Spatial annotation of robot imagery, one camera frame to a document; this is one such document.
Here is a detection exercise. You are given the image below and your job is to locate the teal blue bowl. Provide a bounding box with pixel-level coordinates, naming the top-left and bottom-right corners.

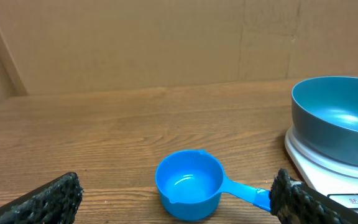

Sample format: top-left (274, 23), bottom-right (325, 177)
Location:
top-left (291, 76), bottom-right (358, 166)

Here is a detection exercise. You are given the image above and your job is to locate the white digital kitchen scale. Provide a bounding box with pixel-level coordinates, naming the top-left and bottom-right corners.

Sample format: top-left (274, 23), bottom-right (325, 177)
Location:
top-left (285, 127), bottom-right (358, 213)

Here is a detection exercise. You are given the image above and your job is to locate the blue plastic measuring scoop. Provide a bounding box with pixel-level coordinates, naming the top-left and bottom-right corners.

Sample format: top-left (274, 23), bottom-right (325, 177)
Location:
top-left (155, 149), bottom-right (271, 221)

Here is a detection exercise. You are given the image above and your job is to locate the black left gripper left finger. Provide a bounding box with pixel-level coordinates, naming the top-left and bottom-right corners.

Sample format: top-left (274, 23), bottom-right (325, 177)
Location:
top-left (0, 172), bottom-right (83, 224)

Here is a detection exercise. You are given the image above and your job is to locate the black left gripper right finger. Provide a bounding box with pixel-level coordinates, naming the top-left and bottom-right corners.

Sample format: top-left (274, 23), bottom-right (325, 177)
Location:
top-left (269, 169), bottom-right (358, 224)

